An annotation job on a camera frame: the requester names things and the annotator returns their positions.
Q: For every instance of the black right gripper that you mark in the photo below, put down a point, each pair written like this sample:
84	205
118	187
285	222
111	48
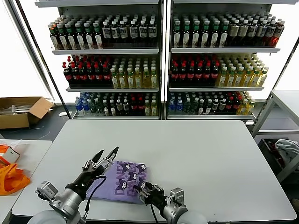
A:
157	197

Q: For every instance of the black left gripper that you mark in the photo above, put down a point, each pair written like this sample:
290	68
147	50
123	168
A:
86	179

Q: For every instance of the purple t-shirt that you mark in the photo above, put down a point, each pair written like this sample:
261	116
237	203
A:
130	172

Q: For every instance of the white-capped dark drink bottle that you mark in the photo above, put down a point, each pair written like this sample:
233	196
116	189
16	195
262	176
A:
126	107
269	31
115	32
119	107
105	107
201	107
123	32
261	31
222	106
208	107
252	31
215	106
133	32
143	31
152	31
106	32
112	107

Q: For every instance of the green water bottle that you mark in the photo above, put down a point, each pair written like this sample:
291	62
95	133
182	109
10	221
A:
187	106
99	107
92	107
194	106

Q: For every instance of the blue water bottle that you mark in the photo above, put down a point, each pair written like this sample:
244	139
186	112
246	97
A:
85	107
172	106
78	107
179	106

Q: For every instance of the red-capped cola bottle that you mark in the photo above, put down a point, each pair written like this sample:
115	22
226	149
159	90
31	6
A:
199	75
68	75
98	75
215	75
182	75
83	75
236	105
229	105
174	75
190	75
207	75
75	75
90	75
133	107
106	75
140	107

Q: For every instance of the small white floor object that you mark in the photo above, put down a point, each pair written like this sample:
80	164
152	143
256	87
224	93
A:
62	114

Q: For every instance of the yellow juice bottle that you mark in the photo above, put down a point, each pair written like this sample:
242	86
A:
222	79
138	80
146	80
114	80
262	79
122	80
238	79
154	80
247	79
255	79
147	108
243	107
130	80
250	106
153	108
230	79

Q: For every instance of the white side table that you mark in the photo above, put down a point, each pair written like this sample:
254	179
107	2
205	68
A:
32	151

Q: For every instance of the small white orange box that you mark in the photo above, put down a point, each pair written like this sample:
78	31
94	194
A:
10	156

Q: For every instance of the orange cloth bag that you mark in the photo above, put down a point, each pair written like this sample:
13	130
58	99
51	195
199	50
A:
11	182

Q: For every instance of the clear plastic packaging bundle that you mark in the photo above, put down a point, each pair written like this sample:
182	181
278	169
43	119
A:
21	109

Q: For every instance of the open cardboard box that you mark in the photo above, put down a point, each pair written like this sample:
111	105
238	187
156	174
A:
14	121

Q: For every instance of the grey metal shelf unit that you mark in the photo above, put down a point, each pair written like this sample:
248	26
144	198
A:
224	50
105	51

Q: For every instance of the dark storage crate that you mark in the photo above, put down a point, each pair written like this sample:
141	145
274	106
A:
265	149

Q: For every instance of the red item in crate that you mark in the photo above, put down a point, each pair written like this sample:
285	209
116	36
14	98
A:
272	146

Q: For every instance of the crumpled grey white garment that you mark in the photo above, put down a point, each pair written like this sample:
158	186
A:
286	149

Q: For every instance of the light grey side table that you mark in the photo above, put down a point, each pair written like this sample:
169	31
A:
287	98

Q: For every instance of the beige-label dark drink bottle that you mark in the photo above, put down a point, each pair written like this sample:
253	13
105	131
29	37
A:
243	31
233	31

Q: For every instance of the white-capped red drink bottle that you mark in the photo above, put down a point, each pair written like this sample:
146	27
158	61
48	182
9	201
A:
278	31

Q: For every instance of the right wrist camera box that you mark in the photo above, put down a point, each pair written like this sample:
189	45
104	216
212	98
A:
177	196

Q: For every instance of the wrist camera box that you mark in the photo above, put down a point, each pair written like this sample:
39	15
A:
177	196
47	189

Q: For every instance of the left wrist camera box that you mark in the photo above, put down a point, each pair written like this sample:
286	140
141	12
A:
47	189

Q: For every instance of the black slanted frame pole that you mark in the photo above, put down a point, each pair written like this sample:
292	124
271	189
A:
43	58
282	70

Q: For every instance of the grey window frame post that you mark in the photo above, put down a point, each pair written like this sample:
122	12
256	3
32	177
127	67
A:
33	58

